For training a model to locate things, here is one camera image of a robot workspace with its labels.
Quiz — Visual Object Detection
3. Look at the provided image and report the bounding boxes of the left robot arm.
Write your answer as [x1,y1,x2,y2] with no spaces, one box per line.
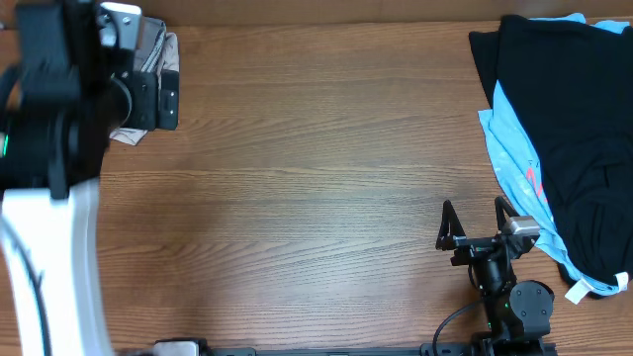
[1,1,179,355]

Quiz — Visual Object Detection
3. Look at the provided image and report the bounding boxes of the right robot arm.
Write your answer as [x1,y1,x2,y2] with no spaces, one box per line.
[420,197,557,356]

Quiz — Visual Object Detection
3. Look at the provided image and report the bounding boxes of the light blue t-shirt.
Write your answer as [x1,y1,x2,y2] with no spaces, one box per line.
[469,32,630,304]

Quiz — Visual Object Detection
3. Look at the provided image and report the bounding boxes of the black t-shirt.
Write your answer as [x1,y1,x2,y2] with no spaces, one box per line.
[494,14,632,284]

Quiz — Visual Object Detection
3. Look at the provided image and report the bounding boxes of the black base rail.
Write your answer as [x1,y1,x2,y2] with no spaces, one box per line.
[152,337,559,356]

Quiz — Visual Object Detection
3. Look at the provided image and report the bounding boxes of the grey shorts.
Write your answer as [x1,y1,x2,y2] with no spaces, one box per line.
[134,17,167,72]

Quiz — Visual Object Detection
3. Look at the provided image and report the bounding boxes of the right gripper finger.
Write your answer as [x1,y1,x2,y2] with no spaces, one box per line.
[495,196,519,233]
[438,200,466,239]

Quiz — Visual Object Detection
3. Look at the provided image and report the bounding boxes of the folded beige shorts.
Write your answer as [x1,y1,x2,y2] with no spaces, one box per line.
[110,18,180,145]

